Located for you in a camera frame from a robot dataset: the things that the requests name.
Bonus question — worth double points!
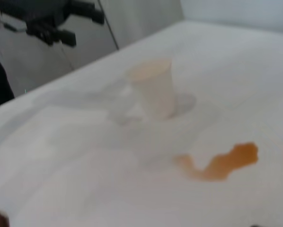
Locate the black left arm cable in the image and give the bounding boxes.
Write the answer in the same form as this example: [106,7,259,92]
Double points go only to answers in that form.
[0,20,28,33]

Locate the brown water stain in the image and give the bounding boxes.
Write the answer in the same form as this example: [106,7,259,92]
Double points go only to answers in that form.
[173,141,259,182]

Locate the white paper cup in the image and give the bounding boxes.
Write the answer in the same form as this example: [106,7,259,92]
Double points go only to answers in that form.
[127,58,178,120]

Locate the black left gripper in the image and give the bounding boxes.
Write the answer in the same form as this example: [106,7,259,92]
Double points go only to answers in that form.
[0,0,105,46]

